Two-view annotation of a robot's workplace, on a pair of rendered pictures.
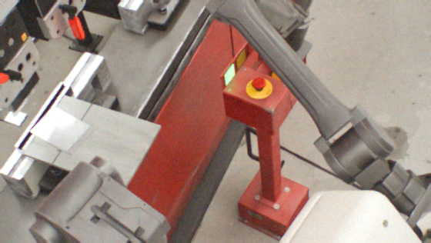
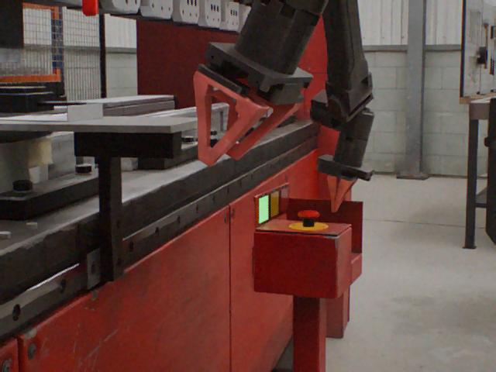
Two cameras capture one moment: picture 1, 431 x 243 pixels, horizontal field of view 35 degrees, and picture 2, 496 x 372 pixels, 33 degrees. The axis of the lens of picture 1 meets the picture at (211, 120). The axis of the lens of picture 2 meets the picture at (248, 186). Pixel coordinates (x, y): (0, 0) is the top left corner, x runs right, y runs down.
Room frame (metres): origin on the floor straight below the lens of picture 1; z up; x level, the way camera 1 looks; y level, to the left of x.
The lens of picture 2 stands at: (-0.25, 0.47, 1.07)
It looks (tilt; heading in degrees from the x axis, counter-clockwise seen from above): 8 degrees down; 341
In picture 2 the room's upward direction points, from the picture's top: straight up
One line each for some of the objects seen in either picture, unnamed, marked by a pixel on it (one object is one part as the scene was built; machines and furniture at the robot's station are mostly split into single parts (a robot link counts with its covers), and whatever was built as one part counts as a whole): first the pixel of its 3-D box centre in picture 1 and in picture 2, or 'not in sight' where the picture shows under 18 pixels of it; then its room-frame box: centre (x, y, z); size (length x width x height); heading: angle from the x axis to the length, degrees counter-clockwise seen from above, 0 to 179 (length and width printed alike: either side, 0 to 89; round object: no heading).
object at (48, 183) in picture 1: (80, 141); (56, 192); (1.00, 0.33, 0.89); 0.30 x 0.05 x 0.03; 148
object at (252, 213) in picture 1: (279, 205); not in sight; (1.18, -0.19, 0.06); 0.25 x 0.20 x 0.12; 50
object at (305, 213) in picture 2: (258, 85); (308, 220); (1.16, -0.14, 0.79); 0.04 x 0.04 x 0.04
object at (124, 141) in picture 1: (92, 141); (101, 123); (0.92, 0.27, 1.00); 0.26 x 0.18 x 0.01; 58
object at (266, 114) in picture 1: (265, 82); (310, 237); (1.20, -0.17, 0.75); 0.20 x 0.16 x 0.18; 140
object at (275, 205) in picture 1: (272, 193); not in sight; (1.20, -0.17, 0.13); 0.10 x 0.10 x 0.01; 50
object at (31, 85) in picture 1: (20, 87); (0, 29); (1.00, 0.40, 1.13); 0.10 x 0.02 x 0.10; 148
